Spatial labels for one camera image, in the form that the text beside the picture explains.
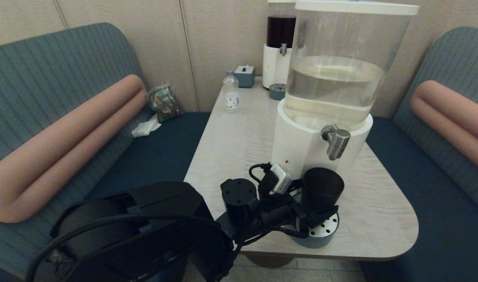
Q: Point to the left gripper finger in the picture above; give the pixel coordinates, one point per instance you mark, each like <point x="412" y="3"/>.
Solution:
<point x="321" y="216"/>
<point x="296" y="186"/>

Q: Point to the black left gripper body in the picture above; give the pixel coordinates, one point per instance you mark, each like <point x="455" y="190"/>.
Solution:
<point x="282" y="215"/>

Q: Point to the black plastic cup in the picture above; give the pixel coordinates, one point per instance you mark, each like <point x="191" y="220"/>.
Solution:
<point x="321" y="192"/>

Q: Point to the steel water dispenser tap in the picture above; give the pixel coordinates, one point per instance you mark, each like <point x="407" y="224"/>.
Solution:
<point x="336" y="143"/>

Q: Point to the large round steel drip tray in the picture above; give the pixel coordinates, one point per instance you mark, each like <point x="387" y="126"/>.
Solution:
<point x="321" y="235"/>

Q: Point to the clear water dispenser white base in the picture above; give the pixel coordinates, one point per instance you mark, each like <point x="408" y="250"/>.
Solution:
<point x="301" y="141"/>

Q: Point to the small round drip tray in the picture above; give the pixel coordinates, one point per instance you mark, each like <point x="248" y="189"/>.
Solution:
<point x="277" y="93"/>

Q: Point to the small clear plastic bottle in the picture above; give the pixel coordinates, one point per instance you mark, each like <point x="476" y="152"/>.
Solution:
<point x="231" y="96"/>

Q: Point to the grey-blue tissue box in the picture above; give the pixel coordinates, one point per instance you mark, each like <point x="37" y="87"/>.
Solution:
<point x="244" y="77"/>

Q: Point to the dark drink dispenser white base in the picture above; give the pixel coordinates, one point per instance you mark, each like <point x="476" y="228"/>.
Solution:
<point x="274" y="66"/>

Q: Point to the small steel drink dispenser tap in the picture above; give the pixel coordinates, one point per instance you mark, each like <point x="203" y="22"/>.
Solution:
<point x="283" y="49"/>

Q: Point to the crumpled snack bag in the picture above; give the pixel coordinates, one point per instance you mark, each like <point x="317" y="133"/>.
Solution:
<point x="163" y="102"/>

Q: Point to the white crumpled tissue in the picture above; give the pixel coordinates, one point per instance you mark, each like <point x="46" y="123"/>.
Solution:
<point x="146" y="127"/>

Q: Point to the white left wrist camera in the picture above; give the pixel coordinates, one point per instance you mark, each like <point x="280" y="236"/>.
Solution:
<point x="281" y="178"/>

